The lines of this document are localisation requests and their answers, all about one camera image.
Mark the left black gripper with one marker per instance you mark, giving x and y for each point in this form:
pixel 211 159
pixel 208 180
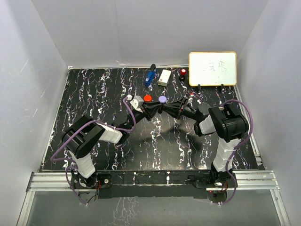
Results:
pixel 149 108

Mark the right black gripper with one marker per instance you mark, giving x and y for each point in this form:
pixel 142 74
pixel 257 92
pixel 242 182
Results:
pixel 177 108

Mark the orange earbud charging case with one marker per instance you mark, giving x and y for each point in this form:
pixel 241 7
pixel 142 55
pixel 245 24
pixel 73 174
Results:
pixel 147 98

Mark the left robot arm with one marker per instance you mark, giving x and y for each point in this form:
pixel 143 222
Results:
pixel 83 135

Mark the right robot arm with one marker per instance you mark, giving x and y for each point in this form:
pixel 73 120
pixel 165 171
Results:
pixel 231 126

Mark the white rectangular box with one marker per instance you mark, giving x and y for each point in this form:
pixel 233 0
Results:
pixel 164 78

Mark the blue black stapler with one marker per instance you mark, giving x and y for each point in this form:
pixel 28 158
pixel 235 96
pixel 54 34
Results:
pixel 150 75

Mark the red emergency stop button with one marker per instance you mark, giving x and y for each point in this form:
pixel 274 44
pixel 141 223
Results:
pixel 182 74

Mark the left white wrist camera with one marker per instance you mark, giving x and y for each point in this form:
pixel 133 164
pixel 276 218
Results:
pixel 136 102

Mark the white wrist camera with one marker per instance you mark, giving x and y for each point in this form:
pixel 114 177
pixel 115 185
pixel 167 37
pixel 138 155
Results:
pixel 136 102
pixel 190 97

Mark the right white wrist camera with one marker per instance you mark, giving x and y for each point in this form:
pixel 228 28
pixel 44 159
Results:
pixel 190 97

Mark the white whiteboard wooden frame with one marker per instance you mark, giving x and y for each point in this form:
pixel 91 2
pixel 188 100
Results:
pixel 212 68

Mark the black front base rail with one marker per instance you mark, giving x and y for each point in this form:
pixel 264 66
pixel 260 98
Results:
pixel 153 183

